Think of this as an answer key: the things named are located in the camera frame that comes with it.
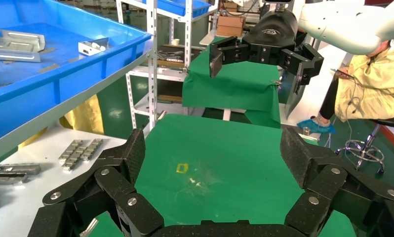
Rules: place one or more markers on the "black stool with chrome base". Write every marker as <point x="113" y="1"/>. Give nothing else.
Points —
<point x="393" y="121"/>

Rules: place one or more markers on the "white and silver right arm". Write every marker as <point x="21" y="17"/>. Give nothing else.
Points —
<point x="347" y="26"/>

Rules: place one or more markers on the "large green table cloth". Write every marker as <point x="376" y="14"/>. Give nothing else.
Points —
<point x="216" y="163"/>

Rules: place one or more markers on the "wooden board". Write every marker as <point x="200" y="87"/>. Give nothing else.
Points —
<point x="170" y="63"/>
<point x="169" y="98"/>

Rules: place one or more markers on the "sheet metal bracket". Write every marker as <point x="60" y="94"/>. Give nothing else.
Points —
<point x="17" y="45"/>

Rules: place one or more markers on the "brown cardboard box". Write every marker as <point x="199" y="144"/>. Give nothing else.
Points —
<point x="231" y="26"/>

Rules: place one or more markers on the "person in yellow coat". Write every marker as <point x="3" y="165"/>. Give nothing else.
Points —
<point x="377" y="88"/>

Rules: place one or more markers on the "dark mobile phone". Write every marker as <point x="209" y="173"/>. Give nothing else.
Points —
<point x="342" y="74"/>

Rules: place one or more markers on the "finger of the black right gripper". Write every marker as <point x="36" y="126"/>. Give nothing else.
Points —
<point x="306" y="63"/>
<point x="228" y="52"/>

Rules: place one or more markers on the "large blue plastic bin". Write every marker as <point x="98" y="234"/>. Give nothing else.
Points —
<point x="27" y="95"/>

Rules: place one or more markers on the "small tape roll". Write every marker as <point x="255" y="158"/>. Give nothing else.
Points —
<point x="175" y="42"/>

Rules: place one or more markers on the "green cloth draped table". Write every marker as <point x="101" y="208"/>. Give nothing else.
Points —
<point x="236" y="85"/>

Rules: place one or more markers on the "silver metal rail part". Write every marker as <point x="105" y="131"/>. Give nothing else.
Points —
<point x="71" y="164"/>
<point x="70" y="151"/>
<point x="17" y="169"/>
<point x="92" y="149"/>
<point x="7" y="178"/>

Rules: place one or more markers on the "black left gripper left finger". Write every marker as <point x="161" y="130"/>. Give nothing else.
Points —
<point x="115" y="183"/>

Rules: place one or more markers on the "white angle-iron rack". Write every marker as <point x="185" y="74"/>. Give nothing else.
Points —
<point x="131" y="98"/>

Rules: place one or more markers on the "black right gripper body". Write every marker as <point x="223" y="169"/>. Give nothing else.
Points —
<point x="272" y="36"/>

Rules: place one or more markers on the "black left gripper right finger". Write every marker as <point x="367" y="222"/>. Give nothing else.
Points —
<point x="327" y="183"/>

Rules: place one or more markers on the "small blue plastic bin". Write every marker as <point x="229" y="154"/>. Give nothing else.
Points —
<point x="180" y="6"/>

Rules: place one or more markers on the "yellow plastic bag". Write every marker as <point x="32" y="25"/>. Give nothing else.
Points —
<point x="85" y="114"/>

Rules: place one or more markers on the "box-shaped sheet metal part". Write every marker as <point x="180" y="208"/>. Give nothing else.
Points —
<point x="92" y="47"/>

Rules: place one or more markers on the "pile of metal parts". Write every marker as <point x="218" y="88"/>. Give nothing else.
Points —
<point x="169" y="55"/>

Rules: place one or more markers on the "grey tape strip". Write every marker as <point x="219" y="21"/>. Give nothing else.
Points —
<point x="48" y="68"/>
<point x="7" y="61"/>
<point x="48" y="51"/>
<point x="73" y="60"/>

